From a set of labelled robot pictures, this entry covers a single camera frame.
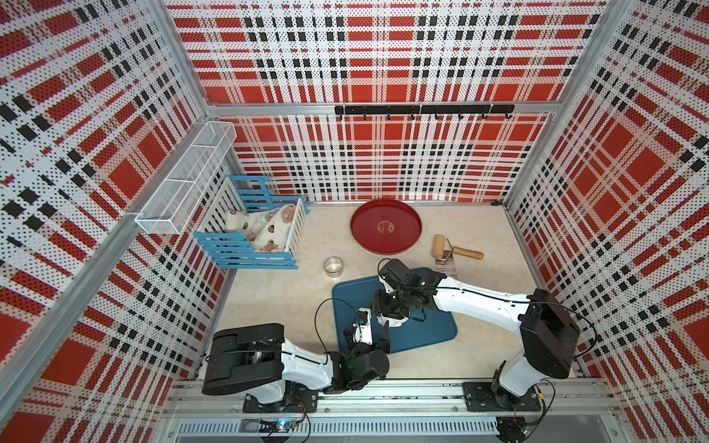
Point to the baby doll in crib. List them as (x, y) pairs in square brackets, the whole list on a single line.
[(266, 231)]

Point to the blue white toy crib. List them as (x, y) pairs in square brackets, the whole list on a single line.
[(232, 250)]

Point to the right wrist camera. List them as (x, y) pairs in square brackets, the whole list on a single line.
[(388, 281)]

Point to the black wall hook rail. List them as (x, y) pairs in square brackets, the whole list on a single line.
[(424, 110)]

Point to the white wire mesh basket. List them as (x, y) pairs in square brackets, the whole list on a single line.
[(171, 207)]

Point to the white dough piece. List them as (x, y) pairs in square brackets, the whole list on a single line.
[(393, 323)]

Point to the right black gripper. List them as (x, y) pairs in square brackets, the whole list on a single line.
[(379, 306)]

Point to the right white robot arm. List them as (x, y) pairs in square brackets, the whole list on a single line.
[(548, 333)]

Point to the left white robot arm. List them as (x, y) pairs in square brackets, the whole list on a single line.
[(260, 362)]

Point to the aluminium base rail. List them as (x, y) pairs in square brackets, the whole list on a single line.
[(574, 410)]

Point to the green circuit board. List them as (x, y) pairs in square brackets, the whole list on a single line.
[(278, 426)]

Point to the teal plastic tray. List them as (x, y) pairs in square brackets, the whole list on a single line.
[(437, 327)]

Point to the wooden rolling pin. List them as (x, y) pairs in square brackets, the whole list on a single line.
[(444, 251)]

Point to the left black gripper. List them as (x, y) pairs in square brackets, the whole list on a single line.
[(383, 344)]

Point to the round red tray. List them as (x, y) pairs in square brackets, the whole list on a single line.
[(386, 227)]

